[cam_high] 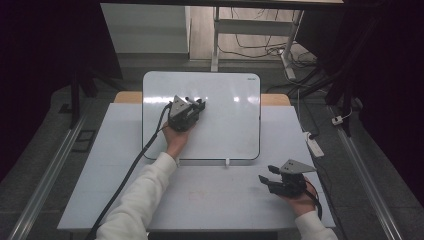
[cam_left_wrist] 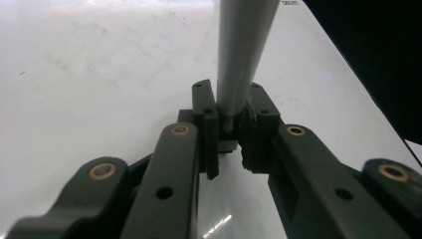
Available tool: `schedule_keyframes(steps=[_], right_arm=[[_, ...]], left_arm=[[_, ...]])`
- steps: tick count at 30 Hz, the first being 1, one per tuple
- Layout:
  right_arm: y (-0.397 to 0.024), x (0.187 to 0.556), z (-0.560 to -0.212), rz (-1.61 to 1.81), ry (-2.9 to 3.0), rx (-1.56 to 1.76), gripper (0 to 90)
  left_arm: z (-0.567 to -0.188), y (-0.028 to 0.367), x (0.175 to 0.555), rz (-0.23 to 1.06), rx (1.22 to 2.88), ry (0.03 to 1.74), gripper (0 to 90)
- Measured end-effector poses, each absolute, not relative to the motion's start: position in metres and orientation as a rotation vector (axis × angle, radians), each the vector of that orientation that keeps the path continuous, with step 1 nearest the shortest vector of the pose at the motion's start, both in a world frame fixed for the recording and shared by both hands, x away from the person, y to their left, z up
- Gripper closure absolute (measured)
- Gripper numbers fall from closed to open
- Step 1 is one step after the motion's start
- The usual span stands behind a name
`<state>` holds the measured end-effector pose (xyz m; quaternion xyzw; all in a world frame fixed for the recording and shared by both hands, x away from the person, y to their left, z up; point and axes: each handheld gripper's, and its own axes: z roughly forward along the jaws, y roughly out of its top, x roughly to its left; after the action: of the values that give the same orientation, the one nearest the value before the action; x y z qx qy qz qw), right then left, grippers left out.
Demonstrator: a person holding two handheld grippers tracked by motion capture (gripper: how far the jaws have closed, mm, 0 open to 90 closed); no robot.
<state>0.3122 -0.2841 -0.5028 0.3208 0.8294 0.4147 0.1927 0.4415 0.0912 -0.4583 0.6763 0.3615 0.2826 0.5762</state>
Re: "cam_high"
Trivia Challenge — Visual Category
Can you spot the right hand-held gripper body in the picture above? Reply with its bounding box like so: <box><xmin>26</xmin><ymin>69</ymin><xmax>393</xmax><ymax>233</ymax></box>
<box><xmin>268</xmin><ymin>158</ymin><xmax>318</xmax><ymax>198</ymax></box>

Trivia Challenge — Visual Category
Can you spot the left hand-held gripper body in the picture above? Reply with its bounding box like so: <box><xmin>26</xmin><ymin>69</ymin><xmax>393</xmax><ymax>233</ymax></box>
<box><xmin>167</xmin><ymin>94</ymin><xmax>203</xmax><ymax>133</ymax></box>

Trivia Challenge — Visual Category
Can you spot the white dry-erase whiteboard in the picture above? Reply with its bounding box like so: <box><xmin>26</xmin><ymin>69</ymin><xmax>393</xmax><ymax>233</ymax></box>
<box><xmin>141</xmin><ymin>70</ymin><xmax>262</xmax><ymax>161</ymax></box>

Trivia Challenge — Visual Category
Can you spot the person's right hand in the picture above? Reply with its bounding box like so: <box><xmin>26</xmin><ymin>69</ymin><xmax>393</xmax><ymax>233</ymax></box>
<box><xmin>280</xmin><ymin>181</ymin><xmax>318</xmax><ymax>218</ymax></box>

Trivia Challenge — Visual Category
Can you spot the person's left hand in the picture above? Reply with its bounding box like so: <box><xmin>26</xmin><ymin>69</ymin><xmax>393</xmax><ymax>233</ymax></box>
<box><xmin>161</xmin><ymin>123</ymin><xmax>197</xmax><ymax>161</ymax></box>

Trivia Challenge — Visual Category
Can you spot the white power strip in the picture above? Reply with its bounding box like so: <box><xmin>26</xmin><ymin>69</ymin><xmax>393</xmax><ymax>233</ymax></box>
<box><xmin>302</xmin><ymin>131</ymin><xmax>325</xmax><ymax>159</ymax></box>

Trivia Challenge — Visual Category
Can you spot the white table mat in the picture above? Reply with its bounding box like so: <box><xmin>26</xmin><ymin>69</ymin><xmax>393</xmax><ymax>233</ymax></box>
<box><xmin>57</xmin><ymin>102</ymin><xmax>336</xmax><ymax>232</ymax></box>

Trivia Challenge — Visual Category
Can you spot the wooden table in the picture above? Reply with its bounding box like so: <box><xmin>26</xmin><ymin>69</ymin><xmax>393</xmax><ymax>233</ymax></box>
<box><xmin>113</xmin><ymin>91</ymin><xmax>292</xmax><ymax>107</ymax></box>

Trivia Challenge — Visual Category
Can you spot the white cabinet panel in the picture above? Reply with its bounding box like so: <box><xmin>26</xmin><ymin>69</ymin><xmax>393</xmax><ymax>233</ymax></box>
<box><xmin>99</xmin><ymin>3</ymin><xmax>192</xmax><ymax>55</ymax></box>

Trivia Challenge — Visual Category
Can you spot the black metal stand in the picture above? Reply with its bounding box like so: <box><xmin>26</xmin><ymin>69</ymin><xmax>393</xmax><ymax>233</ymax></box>
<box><xmin>69</xmin><ymin>64</ymin><xmax>124</xmax><ymax>130</ymax></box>
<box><xmin>287</xmin><ymin>64</ymin><xmax>363</xmax><ymax>138</ymax></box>

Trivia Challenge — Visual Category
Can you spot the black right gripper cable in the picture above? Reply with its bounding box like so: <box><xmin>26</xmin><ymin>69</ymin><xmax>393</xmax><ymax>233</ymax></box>
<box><xmin>303</xmin><ymin>179</ymin><xmax>324</xmax><ymax>221</ymax></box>

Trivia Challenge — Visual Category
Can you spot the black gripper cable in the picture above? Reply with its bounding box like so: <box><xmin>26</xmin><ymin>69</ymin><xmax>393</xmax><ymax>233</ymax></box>
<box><xmin>303</xmin><ymin>179</ymin><xmax>324</xmax><ymax>221</ymax></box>
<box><xmin>84</xmin><ymin>102</ymin><xmax>174</xmax><ymax>240</ymax></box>

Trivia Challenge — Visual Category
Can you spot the black power cable with plug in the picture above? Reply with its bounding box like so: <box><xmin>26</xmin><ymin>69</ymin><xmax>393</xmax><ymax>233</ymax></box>
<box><xmin>296</xmin><ymin>87</ymin><xmax>320</xmax><ymax>140</ymax></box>

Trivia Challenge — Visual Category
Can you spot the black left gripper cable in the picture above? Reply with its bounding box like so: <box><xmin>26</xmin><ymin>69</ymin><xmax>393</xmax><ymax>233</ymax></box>
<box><xmin>84</xmin><ymin>102</ymin><xmax>174</xmax><ymax>240</ymax></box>

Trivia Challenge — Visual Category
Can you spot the aluminium floor rail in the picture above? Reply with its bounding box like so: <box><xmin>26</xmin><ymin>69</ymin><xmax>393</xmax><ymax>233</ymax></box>
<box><xmin>328</xmin><ymin>105</ymin><xmax>405</xmax><ymax>240</ymax></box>
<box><xmin>6</xmin><ymin>108</ymin><xmax>90</xmax><ymax>240</ymax></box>

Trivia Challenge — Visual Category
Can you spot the white cable connector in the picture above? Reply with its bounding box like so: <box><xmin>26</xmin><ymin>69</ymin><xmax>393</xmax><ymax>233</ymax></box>
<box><xmin>331</xmin><ymin>109</ymin><xmax>354</xmax><ymax>127</ymax></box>

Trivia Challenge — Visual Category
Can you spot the tangle of black floor cables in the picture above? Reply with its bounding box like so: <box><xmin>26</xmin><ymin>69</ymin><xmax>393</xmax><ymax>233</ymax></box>
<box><xmin>218</xmin><ymin>7</ymin><xmax>318</xmax><ymax>69</ymax></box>

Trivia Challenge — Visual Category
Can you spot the white desk frame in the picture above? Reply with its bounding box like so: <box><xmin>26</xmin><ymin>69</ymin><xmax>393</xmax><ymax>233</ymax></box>
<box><xmin>210</xmin><ymin>6</ymin><xmax>305</xmax><ymax>81</ymax></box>

